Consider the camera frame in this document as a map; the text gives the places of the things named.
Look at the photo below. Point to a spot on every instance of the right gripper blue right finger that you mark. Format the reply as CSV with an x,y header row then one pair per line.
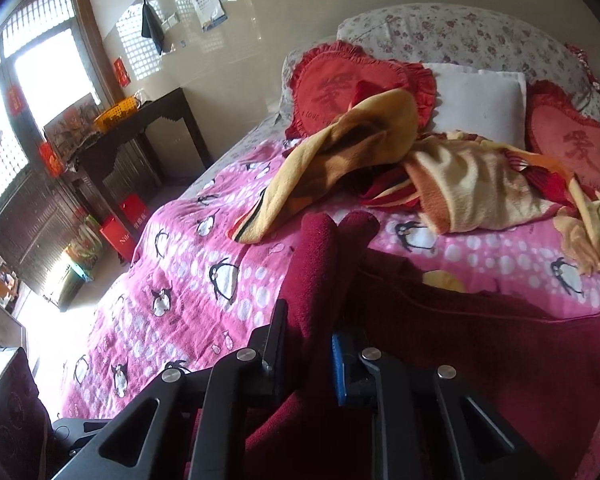
x,y
426,424

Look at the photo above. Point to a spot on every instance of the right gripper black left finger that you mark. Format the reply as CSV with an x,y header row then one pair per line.
x,y
190,425

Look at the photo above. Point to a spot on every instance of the dark red sweater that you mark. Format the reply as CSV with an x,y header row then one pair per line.
x,y
540,372

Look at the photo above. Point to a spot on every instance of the pink penguin blanket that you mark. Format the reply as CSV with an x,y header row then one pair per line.
x,y
192,295

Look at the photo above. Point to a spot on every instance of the colourful green gift bag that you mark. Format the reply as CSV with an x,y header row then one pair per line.
x,y
85,248

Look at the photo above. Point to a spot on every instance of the red gift bag front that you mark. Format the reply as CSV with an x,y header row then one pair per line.
x,y
119,238

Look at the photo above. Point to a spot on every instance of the red gift bag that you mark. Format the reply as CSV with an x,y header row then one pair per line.
x,y
135,211
119,238

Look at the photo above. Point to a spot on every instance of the red gift bag rear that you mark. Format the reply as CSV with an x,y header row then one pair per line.
x,y
135,211

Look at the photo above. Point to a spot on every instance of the yellow red blanket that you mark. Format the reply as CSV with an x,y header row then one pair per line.
x,y
456,181

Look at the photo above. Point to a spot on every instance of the orange plastic basket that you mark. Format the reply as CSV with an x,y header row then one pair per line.
x,y
116,114

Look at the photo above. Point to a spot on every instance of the red heart cushion right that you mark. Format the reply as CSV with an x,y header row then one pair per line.
x,y
556,129

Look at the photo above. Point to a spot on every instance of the red heart cushion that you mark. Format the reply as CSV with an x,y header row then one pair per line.
x,y
556,129
332,78

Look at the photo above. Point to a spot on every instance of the white pillow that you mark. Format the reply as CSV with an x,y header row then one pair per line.
x,y
490,104

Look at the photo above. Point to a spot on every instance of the red heart cushion left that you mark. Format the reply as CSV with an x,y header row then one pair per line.
x,y
332,78

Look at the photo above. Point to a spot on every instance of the floral pillow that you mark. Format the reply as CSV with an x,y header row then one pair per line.
x,y
463,35

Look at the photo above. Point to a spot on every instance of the dark hanging cloth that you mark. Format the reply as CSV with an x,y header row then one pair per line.
x,y
151,27

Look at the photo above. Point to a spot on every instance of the red wall decoration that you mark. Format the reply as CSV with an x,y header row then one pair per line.
x,y
121,73

